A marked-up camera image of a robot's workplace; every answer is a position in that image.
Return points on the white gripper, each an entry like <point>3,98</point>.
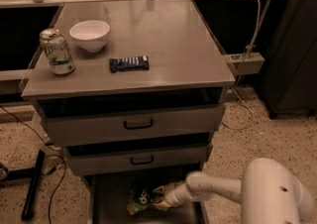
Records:
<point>170,196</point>

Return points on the grey drawer cabinet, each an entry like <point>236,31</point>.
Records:
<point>186,70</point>

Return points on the dark blue snack bar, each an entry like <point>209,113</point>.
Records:
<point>130,63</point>

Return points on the black floor stand bar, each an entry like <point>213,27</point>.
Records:
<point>27,213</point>

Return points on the open bottom drawer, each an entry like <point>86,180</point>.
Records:
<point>110,192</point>

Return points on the grey metal bracket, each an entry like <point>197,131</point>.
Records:
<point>244,65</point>

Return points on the top grey drawer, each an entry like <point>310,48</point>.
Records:
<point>124,126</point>

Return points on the green rice chip bag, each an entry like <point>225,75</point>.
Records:
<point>141,197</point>

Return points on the middle grey drawer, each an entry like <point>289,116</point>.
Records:
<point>140,159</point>

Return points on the grey drawer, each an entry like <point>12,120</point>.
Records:
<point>140,159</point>
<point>124,126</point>

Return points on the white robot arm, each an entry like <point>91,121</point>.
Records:
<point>267,192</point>

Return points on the white bowl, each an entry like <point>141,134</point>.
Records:
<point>91,35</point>

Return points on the green white soda can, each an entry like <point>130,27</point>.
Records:
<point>57,51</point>

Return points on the dark side cabinet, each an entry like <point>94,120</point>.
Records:
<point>289,79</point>

